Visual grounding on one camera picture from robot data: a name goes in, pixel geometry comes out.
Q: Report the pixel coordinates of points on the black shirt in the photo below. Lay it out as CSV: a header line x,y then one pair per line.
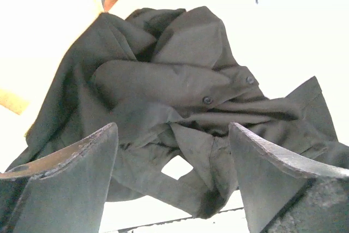
x,y
169,81

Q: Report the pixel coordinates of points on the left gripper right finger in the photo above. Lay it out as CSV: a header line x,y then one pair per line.
x,y
283,191

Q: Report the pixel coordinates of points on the wooden clothes rack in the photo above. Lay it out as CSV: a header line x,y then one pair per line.
x,y
35,35

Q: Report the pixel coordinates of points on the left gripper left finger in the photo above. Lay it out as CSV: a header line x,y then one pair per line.
x,y
64,191

